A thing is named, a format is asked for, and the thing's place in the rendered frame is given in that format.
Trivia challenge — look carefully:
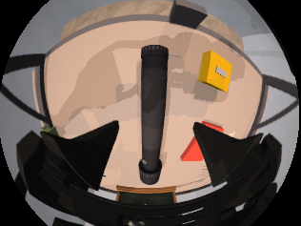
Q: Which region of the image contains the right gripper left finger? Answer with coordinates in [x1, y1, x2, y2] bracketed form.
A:
[40, 120, 119, 192]

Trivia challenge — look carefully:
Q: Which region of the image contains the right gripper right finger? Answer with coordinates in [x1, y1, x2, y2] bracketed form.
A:
[192, 122, 263, 188]

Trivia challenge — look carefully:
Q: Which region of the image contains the red flat box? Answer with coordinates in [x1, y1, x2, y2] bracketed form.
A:
[180, 121, 224, 161]

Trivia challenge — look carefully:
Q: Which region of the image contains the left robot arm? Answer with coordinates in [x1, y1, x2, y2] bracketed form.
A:
[272, 182, 277, 191]

